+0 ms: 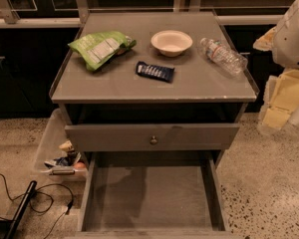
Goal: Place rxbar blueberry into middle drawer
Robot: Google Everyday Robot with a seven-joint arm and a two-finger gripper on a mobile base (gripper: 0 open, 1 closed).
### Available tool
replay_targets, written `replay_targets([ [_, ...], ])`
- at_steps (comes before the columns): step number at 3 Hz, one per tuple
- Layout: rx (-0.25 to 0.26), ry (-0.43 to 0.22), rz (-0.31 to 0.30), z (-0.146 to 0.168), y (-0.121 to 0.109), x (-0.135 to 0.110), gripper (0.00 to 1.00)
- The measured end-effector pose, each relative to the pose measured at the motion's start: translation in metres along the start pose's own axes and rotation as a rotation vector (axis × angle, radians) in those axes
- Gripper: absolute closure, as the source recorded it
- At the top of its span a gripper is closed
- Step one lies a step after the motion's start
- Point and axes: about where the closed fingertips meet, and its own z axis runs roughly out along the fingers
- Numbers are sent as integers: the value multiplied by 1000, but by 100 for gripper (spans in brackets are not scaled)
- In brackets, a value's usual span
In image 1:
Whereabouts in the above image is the black stand leg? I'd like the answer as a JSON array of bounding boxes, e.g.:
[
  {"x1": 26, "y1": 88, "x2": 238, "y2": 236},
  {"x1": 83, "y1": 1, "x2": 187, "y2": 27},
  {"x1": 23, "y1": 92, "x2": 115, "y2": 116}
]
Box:
[{"x1": 4, "y1": 180, "x2": 37, "y2": 239}]

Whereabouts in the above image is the grey drawer cabinet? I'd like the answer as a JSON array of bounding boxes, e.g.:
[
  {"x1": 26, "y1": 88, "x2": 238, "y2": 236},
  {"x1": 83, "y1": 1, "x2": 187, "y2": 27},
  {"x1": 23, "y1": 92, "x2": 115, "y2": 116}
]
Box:
[{"x1": 48, "y1": 11, "x2": 260, "y2": 171}]

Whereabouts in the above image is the round brass drawer knob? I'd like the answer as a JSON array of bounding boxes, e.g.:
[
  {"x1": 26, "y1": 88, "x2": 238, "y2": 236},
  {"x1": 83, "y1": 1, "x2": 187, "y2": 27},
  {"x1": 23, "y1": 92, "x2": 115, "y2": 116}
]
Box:
[{"x1": 149, "y1": 136, "x2": 158, "y2": 145}]

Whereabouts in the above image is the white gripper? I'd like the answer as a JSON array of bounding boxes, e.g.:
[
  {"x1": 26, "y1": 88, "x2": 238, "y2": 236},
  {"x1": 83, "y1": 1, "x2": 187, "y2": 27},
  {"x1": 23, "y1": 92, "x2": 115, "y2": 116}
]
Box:
[{"x1": 253, "y1": 0, "x2": 299, "y2": 129}]

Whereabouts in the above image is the clear plastic water bottle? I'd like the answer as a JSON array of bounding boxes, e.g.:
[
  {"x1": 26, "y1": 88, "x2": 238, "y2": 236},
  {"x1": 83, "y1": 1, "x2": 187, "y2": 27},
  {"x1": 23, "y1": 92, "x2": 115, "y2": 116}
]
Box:
[{"x1": 200, "y1": 38, "x2": 247, "y2": 77}]

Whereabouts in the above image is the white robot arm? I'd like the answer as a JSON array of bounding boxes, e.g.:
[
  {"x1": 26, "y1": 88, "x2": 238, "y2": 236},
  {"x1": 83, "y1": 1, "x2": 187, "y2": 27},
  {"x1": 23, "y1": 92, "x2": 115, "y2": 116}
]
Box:
[{"x1": 253, "y1": 0, "x2": 299, "y2": 129}]

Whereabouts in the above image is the grey middle drawer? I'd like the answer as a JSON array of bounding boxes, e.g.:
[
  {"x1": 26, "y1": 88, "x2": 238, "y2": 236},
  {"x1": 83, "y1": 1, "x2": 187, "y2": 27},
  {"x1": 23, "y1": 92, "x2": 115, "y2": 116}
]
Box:
[{"x1": 65, "y1": 123, "x2": 239, "y2": 151}]

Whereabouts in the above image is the clear plastic storage bin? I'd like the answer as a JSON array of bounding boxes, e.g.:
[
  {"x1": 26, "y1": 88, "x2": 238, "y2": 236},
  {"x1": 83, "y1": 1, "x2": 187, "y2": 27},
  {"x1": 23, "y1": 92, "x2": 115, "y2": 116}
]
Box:
[{"x1": 32, "y1": 109, "x2": 88, "y2": 182}]

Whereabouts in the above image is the metal railing frame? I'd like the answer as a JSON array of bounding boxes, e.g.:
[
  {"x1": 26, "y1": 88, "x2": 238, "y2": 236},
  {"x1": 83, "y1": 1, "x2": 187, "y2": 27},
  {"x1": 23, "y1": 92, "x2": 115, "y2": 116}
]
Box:
[{"x1": 0, "y1": 0, "x2": 294, "y2": 28}]

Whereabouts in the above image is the white paper bowl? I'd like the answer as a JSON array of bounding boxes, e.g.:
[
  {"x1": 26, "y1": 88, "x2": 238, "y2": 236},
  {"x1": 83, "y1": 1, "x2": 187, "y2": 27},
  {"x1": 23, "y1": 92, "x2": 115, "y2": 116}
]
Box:
[{"x1": 150, "y1": 30, "x2": 192, "y2": 57}]

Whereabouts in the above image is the black cable on floor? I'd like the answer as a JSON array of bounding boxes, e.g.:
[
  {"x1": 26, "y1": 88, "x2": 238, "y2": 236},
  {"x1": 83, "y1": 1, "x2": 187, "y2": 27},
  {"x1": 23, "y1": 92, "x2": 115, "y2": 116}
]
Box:
[{"x1": 0, "y1": 172, "x2": 76, "y2": 239}]

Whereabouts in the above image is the blue rxbar blueberry bar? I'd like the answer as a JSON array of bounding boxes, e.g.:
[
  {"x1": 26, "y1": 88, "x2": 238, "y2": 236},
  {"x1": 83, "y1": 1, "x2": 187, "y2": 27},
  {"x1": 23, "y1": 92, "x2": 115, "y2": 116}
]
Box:
[{"x1": 136, "y1": 61, "x2": 174, "y2": 83}]

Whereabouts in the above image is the grey bottom drawer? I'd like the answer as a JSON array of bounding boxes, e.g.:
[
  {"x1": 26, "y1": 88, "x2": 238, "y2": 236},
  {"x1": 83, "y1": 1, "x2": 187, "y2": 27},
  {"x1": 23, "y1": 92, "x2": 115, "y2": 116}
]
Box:
[{"x1": 68, "y1": 151, "x2": 241, "y2": 239}]

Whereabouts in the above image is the green chip bag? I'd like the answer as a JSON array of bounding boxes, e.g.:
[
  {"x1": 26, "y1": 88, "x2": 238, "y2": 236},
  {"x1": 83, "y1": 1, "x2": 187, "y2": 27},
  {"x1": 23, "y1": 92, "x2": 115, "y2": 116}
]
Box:
[{"x1": 69, "y1": 31, "x2": 137, "y2": 72}]

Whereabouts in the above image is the grey drawer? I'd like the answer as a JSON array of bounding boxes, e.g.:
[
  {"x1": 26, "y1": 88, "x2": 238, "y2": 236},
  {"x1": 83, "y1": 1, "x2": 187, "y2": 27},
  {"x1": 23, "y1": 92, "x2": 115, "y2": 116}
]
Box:
[
  {"x1": 65, "y1": 123, "x2": 239, "y2": 151},
  {"x1": 68, "y1": 151, "x2": 241, "y2": 239}
]

